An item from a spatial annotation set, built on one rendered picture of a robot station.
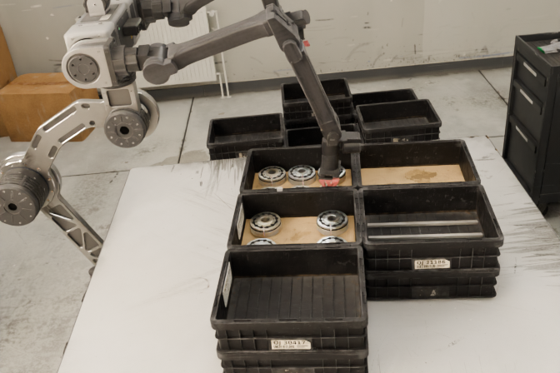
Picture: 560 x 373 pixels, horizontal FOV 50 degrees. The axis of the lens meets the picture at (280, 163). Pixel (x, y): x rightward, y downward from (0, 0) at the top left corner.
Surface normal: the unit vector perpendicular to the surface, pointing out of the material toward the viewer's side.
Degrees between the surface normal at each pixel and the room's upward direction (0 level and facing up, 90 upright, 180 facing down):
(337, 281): 0
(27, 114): 89
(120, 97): 90
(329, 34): 90
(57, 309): 0
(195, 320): 0
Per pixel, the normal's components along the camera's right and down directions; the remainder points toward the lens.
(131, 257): -0.09, -0.86
